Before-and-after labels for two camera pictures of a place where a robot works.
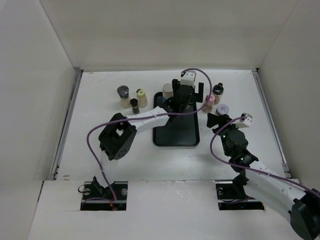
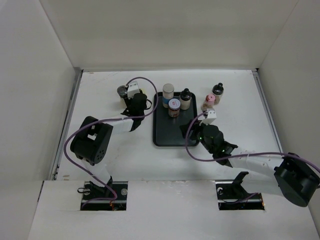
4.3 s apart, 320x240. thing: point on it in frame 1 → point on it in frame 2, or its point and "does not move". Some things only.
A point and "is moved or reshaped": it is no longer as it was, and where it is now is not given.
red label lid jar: [222, 109] is moved or reshaped
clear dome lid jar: [123, 92] does not move
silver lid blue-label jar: [167, 92] does not move
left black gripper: [197, 97] → [128, 101]
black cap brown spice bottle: [218, 92] does not move
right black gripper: [213, 119] → [195, 127]
